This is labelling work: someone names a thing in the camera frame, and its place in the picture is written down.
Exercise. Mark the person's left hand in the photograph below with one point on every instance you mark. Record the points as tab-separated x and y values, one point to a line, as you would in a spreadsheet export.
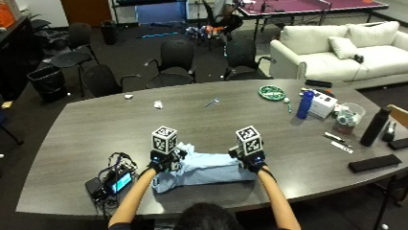
162	163

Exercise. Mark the person's right hand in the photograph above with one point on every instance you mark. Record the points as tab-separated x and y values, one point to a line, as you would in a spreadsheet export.
251	159

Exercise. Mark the light blue cloth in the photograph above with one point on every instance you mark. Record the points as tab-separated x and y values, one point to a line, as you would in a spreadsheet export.
206	171

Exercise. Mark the white marker cube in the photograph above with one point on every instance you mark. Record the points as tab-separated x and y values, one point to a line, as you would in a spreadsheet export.
164	140
250	140

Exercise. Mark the black device with lit screen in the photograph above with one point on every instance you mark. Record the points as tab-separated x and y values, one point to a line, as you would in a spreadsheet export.
114	183

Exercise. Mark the crumpled white paper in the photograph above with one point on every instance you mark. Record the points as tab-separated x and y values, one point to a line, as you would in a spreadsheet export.
158	104

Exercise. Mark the green pen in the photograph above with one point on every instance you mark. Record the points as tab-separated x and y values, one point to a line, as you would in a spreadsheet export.
289	107

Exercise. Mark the person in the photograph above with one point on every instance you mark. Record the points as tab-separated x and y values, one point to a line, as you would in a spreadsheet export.
207	217
225	16

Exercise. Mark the small silver tool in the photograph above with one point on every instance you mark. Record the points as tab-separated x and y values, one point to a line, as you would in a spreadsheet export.
211	102

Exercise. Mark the blue water bottle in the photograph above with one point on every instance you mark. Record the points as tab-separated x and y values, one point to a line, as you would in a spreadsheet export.
304	104

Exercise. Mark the green round plate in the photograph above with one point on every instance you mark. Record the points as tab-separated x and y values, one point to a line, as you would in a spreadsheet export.
271	92

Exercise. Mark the white flat strip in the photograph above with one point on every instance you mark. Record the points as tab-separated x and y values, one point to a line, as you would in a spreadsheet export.
342	147

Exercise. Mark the small white object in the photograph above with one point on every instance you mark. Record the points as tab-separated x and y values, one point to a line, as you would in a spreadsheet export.
128	96

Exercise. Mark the white box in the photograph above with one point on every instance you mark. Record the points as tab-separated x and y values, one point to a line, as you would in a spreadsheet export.
322	104

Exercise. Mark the clear plastic container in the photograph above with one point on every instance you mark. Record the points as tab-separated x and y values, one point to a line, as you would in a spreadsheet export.
350	117

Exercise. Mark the black flat remote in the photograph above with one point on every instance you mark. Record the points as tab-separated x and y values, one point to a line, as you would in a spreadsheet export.
318	83

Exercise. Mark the long black case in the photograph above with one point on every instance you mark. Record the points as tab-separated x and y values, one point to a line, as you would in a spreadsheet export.
374	163

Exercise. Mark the black office chair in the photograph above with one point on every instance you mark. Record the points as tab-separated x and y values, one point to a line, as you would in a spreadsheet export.
104	80
242	60
75	54
174	64

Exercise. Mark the black water bottle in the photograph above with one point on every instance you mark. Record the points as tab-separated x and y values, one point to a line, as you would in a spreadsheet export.
374	127

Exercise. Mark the small black case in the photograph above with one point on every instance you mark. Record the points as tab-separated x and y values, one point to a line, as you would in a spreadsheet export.
399	143

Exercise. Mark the black waste bin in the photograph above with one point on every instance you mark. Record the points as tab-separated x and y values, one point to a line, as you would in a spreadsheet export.
48	83

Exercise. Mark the wooden chair back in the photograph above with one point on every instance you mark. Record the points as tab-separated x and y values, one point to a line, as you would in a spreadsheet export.
399	115

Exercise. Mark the white sofa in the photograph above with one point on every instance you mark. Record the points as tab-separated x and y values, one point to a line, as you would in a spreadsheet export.
339	54

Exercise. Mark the black controller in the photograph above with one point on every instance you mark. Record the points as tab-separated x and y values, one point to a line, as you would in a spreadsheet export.
359	58

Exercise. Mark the white sofa cushion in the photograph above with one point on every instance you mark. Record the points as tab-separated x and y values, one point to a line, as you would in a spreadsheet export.
342	47

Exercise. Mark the black tall bin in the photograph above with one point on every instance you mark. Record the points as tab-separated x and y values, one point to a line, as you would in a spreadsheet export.
109	32

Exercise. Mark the black cabinet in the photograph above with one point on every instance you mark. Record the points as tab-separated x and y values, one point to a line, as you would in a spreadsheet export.
15	57

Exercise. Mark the purple table-tennis table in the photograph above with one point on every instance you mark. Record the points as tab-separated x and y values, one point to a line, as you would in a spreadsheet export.
306	7

